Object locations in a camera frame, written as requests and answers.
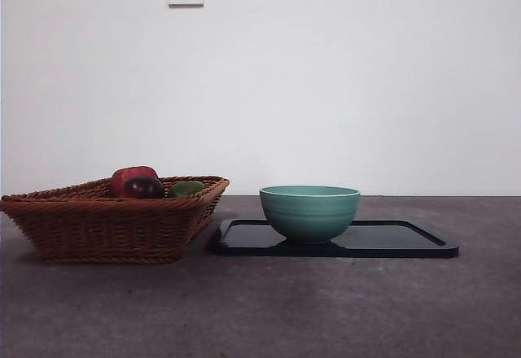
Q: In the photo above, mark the teal bowl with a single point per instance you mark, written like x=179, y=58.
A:
x=309, y=215

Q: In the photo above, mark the red apple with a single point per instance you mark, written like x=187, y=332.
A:
x=130, y=173

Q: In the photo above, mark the dark purple plum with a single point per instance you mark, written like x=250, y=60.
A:
x=143, y=188

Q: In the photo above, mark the green avocado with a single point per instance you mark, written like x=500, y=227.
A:
x=185, y=188

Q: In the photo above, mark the brown wicker basket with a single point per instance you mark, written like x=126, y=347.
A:
x=106, y=228

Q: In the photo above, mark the dark green rectangular tray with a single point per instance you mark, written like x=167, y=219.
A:
x=386, y=242

